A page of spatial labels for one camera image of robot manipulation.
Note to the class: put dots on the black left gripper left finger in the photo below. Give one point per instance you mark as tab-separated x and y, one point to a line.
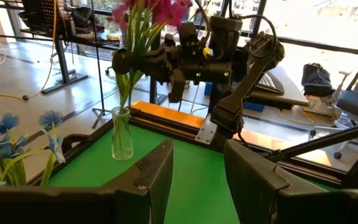
154	174

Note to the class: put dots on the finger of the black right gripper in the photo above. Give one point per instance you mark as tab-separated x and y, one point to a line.
160	70
163	56

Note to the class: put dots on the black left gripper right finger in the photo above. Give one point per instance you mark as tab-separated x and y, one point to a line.
250	180

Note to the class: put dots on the magenta flower bunch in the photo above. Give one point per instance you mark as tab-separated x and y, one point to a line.
169	14

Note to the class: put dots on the blue flower bunch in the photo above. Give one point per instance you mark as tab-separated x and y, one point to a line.
51	117
6	121

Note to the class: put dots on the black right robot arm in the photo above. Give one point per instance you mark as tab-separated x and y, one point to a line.
244	90

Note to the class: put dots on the clear glass vase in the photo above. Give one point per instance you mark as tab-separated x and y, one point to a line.
126	152

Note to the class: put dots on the yellow tag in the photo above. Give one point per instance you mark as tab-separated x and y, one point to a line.
207	52

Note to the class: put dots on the green table mat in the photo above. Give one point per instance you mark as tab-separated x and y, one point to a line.
197	174

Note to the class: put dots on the black tripod stand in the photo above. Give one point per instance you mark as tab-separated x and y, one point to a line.
98	62

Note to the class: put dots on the blue box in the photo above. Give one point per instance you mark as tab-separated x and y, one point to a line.
253	107

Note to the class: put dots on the black keyboard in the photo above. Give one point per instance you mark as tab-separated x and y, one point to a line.
269	82

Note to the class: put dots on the dark bag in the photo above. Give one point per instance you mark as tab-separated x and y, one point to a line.
317	79

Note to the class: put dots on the grey office chair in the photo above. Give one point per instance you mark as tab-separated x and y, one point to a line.
356	102

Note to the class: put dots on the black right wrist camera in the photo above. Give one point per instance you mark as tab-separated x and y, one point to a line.
225	34

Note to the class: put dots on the black table frame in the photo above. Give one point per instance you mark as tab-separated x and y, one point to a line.
163	126

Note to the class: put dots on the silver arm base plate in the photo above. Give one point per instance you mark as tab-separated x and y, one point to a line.
205	132

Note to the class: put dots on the black diagonal frame strut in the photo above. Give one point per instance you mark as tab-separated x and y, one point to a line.
322	140

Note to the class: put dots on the black desk frame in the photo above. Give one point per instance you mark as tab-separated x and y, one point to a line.
42	14

